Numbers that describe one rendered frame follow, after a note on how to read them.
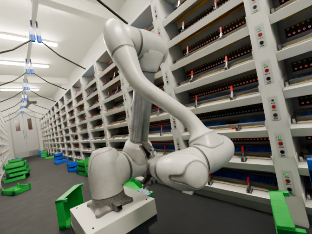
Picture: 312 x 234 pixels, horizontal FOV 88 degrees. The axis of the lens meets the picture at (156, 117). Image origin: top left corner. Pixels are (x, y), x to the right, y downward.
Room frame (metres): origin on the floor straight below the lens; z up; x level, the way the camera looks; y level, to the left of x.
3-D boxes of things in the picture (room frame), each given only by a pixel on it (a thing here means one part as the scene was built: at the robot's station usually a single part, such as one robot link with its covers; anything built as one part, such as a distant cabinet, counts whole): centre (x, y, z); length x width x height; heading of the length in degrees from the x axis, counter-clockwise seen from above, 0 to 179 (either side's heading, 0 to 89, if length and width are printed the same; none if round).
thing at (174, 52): (1.43, -0.22, 0.85); 0.20 x 0.09 x 1.71; 132
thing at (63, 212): (1.30, 0.77, 0.10); 0.30 x 0.08 x 0.20; 3
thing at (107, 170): (0.82, 0.29, 0.44); 0.18 x 0.16 x 0.22; 133
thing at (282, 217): (0.68, -0.46, 0.10); 0.30 x 0.08 x 0.20; 149
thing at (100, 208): (0.79, 0.29, 0.30); 0.22 x 0.18 x 0.06; 37
